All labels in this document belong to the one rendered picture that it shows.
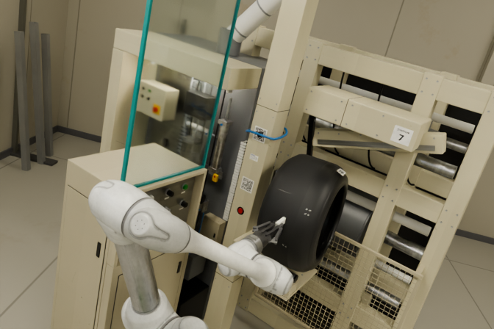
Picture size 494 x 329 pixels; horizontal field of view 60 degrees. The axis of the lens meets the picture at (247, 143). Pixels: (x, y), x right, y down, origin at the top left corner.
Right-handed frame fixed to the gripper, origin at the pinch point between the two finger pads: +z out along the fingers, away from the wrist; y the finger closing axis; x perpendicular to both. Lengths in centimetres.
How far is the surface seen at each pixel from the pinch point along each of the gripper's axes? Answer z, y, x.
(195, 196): 5, 53, 14
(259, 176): 23.9, 27.9, -2.4
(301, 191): 12.6, -1.0, -12.1
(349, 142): 66, 0, -21
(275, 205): 5.1, 6.7, -3.8
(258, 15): 63, 70, -75
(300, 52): 40, 27, -67
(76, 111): 156, 382, 114
